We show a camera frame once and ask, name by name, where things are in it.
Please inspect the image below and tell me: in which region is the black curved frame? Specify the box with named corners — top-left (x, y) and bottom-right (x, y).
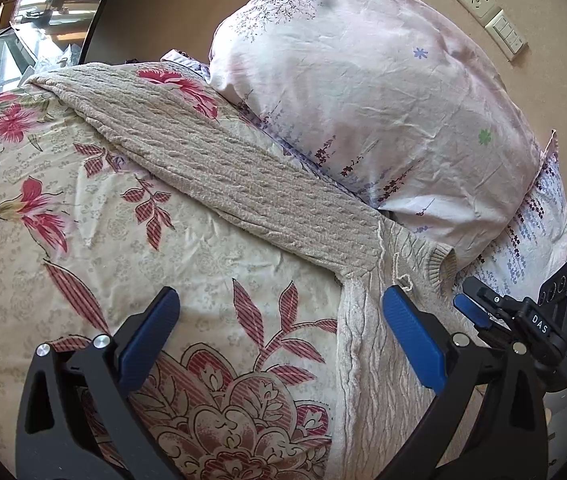
top-left (79, 0), bottom-right (130, 67)

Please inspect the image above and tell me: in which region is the pink floral print pillow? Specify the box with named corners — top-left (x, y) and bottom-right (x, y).
top-left (456, 130), bottom-right (567, 306)
top-left (208, 0), bottom-right (543, 233)

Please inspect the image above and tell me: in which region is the white wall switch panel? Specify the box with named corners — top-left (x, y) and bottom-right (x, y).
top-left (484, 7), bottom-right (529, 62)

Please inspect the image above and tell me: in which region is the red floral print quilt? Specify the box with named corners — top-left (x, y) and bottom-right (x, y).
top-left (0, 62), bottom-right (351, 480)

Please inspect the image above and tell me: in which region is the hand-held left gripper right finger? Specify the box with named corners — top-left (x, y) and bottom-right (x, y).
top-left (382, 285), bottom-right (550, 480)

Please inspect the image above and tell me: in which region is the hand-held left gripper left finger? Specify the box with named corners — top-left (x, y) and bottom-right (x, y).
top-left (16, 286), bottom-right (185, 480)

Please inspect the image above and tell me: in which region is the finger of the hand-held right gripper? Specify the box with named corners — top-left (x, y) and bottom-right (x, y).
top-left (453, 293), bottom-right (495, 332)
top-left (462, 276), bottom-right (515, 317)

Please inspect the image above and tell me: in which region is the beige cable knit sweater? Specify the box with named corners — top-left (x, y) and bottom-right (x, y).
top-left (28, 62), bottom-right (489, 480)

